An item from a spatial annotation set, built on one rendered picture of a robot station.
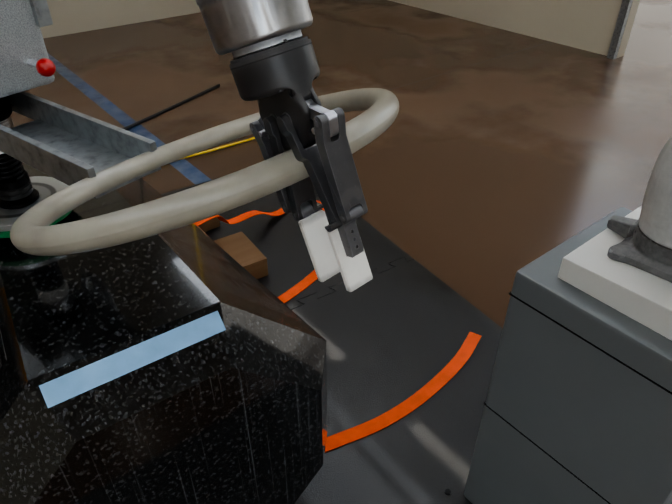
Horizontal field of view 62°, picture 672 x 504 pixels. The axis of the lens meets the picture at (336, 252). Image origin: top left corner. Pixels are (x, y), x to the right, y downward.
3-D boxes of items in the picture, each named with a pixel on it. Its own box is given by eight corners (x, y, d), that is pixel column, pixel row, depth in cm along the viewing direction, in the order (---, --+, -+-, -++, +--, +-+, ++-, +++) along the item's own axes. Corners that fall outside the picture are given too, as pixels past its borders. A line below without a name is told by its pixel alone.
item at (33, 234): (-38, 254, 73) (-51, 233, 72) (235, 130, 105) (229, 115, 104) (164, 273, 40) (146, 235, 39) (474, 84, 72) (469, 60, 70)
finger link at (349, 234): (342, 201, 52) (361, 203, 50) (357, 249, 54) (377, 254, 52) (330, 207, 52) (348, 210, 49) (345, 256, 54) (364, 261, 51)
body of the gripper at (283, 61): (327, 24, 47) (358, 131, 51) (279, 41, 54) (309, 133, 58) (252, 49, 44) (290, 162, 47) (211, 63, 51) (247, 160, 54)
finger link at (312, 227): (301, 222, 56) (297, 221, 57) (322, 282, 59) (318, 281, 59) (324, 209, 58) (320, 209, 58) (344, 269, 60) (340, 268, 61)
